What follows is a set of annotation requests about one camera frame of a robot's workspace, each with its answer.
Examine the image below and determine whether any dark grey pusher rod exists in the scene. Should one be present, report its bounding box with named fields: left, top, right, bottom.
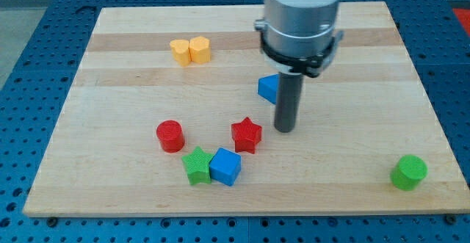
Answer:
left=274, top=73, right=303, bottom=133

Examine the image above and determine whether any blue cube block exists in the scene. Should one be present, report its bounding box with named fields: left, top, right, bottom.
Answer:
left=209, top=148, right=242, bottom=186

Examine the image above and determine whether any yellow hexagon block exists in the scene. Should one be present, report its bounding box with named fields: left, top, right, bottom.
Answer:
left=189, top=36, right=212, bottom=64

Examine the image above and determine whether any red cylinder block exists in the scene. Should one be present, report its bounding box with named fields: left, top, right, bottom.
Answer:
left=156, top=120, right=185, bottom=153

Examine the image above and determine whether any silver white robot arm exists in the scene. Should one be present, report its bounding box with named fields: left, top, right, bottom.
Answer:
left=254, top=0, right=343, bottom=78

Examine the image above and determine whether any blue triangle block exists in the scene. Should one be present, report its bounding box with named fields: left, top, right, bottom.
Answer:
left=257, top=74, right=279, bottom=104

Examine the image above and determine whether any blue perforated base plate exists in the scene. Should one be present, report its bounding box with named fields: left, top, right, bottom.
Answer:
left=1, top=0, right=469, bottom=242

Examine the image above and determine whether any green star block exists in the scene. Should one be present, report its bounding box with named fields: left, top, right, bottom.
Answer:
left=181, top=146, right=214, bottom=185

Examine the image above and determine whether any red star block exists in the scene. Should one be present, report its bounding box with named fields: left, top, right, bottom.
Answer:
left=231, top=117, right=262, bottom=154

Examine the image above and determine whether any light wooden board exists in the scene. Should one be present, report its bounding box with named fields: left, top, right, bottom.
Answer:
left=23, top=1, right=469, bottom=217

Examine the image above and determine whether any green cylinder block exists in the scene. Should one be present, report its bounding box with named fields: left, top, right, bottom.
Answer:
left=390, top=154, right=428, bottom=191

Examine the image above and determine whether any yellow heart block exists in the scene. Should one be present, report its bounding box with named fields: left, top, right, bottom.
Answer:
left=170, top=39, right=192, bottom=67

